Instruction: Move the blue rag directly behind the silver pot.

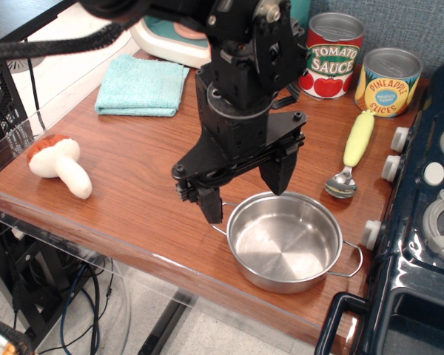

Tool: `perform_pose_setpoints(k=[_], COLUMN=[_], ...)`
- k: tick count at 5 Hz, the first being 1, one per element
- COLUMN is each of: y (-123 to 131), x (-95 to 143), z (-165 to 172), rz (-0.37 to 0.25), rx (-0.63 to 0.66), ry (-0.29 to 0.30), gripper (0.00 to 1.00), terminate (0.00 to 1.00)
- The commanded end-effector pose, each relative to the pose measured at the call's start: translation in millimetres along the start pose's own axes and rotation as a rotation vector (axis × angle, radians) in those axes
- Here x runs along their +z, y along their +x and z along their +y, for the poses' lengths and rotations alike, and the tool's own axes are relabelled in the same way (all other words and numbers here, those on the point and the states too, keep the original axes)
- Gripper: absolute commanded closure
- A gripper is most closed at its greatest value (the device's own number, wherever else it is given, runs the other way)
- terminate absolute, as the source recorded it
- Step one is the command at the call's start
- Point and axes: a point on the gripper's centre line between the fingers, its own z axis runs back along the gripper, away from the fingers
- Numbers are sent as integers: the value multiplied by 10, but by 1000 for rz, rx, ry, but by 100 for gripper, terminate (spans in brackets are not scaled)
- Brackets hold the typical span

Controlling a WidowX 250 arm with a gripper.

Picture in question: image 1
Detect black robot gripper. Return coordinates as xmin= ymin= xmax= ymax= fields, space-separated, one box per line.
xmin=172 ymin=68 xmax=307 ymax=224

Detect light blue rag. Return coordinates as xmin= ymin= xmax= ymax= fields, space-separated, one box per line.
xmin=95 ymin=54 xmax=189 ymax=117

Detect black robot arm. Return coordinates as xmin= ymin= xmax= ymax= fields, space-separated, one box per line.
xmin=83 ymin=1 xmax=309 ymax=224

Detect silver metal pot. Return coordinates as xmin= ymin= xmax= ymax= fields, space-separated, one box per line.
xmin=221 ymin=192 xmax=347 ymax=294

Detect toy microwave oven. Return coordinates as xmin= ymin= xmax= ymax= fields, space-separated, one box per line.
xmin=130 ymin=16 xmax=211 ymax=68

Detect tomato sauce can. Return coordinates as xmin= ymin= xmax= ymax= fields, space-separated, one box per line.
xmin=299 ymin=12 xmax=366 ymax=99

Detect pineapple slices can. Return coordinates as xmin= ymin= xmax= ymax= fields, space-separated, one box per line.
xmin=354 ymin=47 xmax=423 ymax=118

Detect plush mushroom toy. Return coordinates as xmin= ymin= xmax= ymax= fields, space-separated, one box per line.
xmin=27 ymin=134 xmax=93 ymax=200

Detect dark blue toy stove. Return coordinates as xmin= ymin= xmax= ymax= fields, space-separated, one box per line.
xmin=315 ymin=65 xmax=444 ymax=354

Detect spoon with yellow-green handle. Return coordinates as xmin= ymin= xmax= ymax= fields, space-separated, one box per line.
xmin=325 ymin=109 xmax=377 ymax=199

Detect black braided cable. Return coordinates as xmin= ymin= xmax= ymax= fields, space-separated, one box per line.
xmin=0 ymin=19 xmax=127 ymax=62

